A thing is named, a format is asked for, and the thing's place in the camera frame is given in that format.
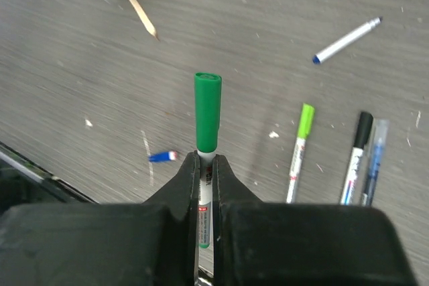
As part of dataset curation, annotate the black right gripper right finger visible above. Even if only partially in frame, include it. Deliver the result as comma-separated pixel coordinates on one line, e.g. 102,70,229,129
212,155,417,285

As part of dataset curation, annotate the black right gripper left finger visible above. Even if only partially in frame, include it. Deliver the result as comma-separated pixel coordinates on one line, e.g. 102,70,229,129
1,153,199,285

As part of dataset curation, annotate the white marker lime end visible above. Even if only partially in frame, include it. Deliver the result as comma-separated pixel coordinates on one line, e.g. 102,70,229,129
286,103,315,204

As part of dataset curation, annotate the white marker black end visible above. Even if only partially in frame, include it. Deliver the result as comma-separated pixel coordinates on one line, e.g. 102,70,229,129
339,111,373,205

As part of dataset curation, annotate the dark green pen cap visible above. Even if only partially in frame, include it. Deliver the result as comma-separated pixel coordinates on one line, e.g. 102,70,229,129
194,72,222,153

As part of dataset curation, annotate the blue transparent gel pen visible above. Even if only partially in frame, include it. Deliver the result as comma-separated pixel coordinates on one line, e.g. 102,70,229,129
361,119,389,206

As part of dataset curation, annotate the white marker blue end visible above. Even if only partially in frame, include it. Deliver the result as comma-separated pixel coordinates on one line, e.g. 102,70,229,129
312,16,383,65

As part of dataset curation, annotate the white marker dark green end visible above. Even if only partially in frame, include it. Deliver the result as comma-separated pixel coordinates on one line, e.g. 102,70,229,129
197,150,216,248

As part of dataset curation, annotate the small blue pen cap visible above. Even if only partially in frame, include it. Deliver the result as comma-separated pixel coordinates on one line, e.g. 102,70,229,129
148,151,178,163

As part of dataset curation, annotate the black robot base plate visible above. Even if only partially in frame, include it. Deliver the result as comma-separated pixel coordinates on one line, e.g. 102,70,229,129
1,143,94,213

